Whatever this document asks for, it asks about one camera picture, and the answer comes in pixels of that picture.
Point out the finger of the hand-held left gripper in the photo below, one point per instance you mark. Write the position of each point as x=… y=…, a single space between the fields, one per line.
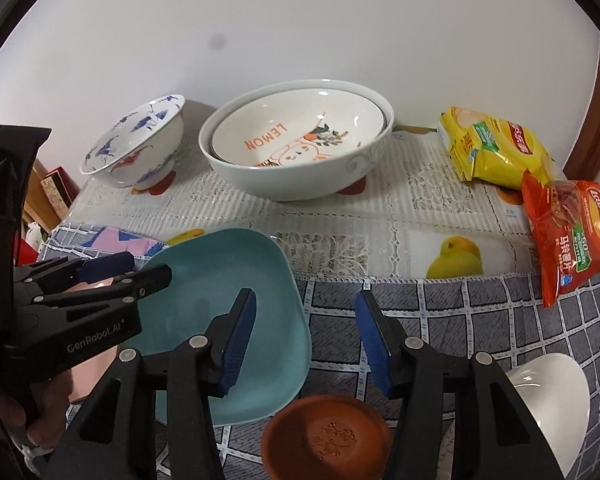
x=105 y=265
x=145 y=280

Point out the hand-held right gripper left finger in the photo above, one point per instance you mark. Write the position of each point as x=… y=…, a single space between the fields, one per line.
x=237 y=340

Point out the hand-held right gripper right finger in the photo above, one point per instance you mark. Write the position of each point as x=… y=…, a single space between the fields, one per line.
x=375 y=345

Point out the teal square plate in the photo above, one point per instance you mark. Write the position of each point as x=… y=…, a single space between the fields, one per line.
x=205 y=280

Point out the brown clay saucer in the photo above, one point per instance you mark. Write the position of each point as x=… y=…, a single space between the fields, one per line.
x=325 y=440

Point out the plain white bowl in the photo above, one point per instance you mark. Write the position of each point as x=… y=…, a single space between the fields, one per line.
x=550 y=390

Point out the person's left hand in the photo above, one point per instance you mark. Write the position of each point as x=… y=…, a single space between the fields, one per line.
x=50 y=400

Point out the red object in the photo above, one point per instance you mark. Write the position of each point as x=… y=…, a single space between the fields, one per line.
x=25 y=252

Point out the brown box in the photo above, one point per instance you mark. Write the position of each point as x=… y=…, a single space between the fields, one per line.
x=55 y=195

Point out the grey checked blanket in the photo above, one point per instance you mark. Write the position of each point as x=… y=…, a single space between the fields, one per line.
x=455 y=310

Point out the blue floral white bowl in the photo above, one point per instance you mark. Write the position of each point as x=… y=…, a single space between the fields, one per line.
x=145 y=150

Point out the lace fruit-print tablecloth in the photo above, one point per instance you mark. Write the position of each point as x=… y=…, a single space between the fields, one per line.
x=380 y=210

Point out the large white grey-patterned bowl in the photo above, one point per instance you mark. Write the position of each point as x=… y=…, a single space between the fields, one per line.
x=290 y=180

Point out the white bowl with orange print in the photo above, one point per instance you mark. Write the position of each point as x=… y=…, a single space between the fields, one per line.
x=280 y=130

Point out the red chip bag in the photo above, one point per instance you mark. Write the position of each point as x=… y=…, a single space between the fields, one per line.
x=570 y=240

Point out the yellow chip bag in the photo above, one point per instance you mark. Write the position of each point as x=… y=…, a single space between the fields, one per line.
x=495 y=150

